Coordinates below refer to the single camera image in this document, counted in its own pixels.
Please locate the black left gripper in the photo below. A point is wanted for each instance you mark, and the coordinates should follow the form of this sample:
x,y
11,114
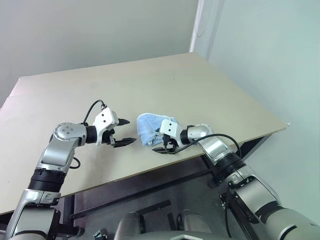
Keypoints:
x,y
108,137

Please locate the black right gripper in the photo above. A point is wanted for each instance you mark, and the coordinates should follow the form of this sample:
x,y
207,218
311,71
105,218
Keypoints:
x,y
168,141

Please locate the light blue cloth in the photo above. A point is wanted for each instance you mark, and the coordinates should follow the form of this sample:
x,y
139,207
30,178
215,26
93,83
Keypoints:
x,y
147,127

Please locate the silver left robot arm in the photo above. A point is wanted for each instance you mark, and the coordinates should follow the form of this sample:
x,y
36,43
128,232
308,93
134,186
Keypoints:
x,y
57,152

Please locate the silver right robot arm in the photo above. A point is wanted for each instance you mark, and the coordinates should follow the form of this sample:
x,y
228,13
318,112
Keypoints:
x,y
215,150

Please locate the grey rounded housing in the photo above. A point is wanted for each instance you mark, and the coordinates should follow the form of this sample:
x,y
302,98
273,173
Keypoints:
x,y
128,222
195,220

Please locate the grey robot torso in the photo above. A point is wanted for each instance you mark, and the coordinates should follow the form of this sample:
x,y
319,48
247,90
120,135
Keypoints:
x,y
160,236

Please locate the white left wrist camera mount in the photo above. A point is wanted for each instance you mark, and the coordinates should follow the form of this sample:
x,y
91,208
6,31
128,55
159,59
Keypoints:
x,y
105,118

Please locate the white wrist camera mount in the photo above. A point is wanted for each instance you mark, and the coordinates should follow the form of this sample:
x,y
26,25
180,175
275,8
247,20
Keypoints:
x,y
170,127
105,118

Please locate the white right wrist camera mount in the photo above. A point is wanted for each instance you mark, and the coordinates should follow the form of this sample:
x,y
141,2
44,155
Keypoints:
x,y
170,127

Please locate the black metal table frame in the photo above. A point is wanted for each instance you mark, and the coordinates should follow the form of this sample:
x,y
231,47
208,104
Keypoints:
x,y
252,146

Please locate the small black metal bracket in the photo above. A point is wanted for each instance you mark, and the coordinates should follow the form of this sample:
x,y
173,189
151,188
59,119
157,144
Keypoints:
x,y
100,235

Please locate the white door frame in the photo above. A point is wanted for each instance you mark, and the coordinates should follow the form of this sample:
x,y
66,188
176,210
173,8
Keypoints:
x,y
197,30

